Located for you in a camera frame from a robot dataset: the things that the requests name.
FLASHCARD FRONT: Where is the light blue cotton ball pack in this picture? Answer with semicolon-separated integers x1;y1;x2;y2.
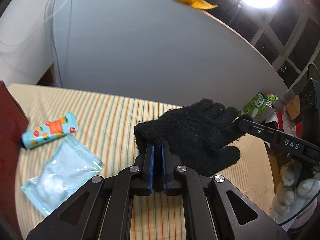
21;135;104;217

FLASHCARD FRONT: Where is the black knit glove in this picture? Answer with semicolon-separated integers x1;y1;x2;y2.
134;99;253;177

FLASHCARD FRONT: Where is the white gloved right hand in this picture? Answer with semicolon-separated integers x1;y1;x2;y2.
271;160;319;224

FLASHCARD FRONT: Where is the cardboard box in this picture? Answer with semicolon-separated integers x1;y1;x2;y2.
286;95;300;120

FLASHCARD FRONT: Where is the green tissue package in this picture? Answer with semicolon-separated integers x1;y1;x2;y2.
238;92;278;118

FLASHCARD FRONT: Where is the blue fruit-print cream tube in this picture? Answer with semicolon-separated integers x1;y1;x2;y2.
20;112;79;149

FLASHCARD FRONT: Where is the striped yellow green tablecloth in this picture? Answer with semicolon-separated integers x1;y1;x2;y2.
8;83;274;239

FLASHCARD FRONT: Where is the dark red storage box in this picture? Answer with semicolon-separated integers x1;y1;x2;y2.
1;81;29;239

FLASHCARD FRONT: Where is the white cable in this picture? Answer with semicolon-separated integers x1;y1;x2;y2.
0;0;74;88

